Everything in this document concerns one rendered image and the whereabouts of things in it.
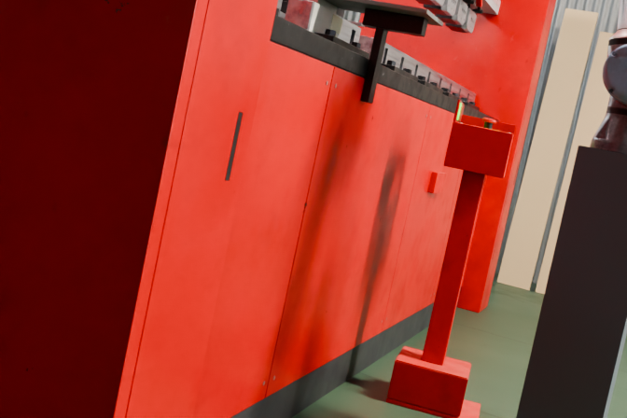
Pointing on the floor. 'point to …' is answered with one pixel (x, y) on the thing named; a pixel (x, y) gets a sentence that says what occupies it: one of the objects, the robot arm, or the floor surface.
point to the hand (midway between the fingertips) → (355, 0)
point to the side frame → (492, 85)
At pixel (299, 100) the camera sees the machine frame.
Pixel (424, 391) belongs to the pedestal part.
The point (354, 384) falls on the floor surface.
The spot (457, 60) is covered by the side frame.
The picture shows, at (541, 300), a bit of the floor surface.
